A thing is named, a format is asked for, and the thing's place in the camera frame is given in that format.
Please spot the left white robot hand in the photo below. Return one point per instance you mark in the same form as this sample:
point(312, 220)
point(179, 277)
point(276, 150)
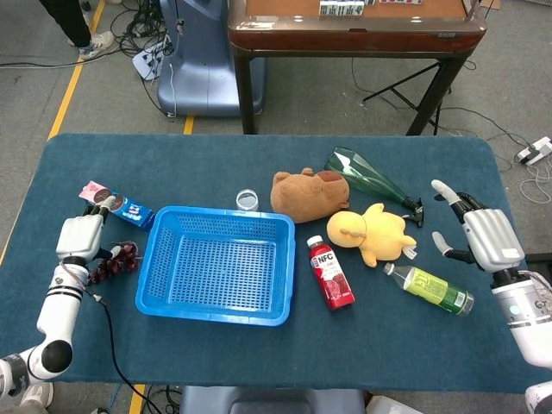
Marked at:
point(79, 237)

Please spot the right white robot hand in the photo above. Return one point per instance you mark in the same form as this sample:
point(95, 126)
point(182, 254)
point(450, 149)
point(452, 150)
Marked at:
point(493, 237)

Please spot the bunch of dark red grapes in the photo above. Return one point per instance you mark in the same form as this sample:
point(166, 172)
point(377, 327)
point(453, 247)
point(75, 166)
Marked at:
point(123, 261)

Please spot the clear plastic cup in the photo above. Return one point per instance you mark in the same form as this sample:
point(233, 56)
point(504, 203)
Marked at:
point(247, 200)

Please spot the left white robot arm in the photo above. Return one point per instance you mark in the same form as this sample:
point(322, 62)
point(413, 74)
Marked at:
point(56, 310)

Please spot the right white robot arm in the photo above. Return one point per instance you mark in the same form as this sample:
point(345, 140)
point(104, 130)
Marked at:
point(526, 310)

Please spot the blue pink cookie box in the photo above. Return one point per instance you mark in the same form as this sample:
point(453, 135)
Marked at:
point(133, 213)

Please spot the clear bottle with green label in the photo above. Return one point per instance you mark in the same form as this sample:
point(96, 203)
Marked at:
point(431, 286)

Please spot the white power strip black adapter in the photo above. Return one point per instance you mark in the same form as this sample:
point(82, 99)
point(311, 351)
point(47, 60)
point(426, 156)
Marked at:
point(539, 148)

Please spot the yellow dinosaur plush toy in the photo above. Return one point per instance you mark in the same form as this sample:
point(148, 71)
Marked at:
point(379, 235)

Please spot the red NFC juice bottle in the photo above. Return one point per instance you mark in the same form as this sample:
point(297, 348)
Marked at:
point(334, 280)

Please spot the white power strip with plugs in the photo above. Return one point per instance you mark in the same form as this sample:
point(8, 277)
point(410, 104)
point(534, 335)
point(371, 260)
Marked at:
point(144, 64)

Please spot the brown capybara plush toy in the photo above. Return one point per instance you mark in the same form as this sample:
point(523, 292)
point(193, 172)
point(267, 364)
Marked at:
point(302, 198)

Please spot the blue perforated plastic basket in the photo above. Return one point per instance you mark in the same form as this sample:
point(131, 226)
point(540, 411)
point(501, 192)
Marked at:
point(284, 276)

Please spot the person in black clothes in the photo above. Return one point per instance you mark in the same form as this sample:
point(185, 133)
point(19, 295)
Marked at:
point(69, 21)

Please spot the teal table cloth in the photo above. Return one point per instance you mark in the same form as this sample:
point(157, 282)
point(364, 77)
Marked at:
point(259, 358)

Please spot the brown mahjong table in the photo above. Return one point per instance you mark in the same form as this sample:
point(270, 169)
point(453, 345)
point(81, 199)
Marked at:
point(345, 39)

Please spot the grey-blue robot torso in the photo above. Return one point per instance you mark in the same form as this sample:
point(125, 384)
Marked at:
point(271, 401)

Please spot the mahjong tile row red prints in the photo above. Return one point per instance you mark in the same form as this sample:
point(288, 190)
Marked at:
point(401, 1)

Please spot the mahjong tile row green prints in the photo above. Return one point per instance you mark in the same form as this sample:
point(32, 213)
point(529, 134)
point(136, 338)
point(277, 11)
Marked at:
point(340, 8)

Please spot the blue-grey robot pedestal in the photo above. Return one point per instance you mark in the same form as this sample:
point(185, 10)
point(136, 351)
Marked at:
point(202, 77)

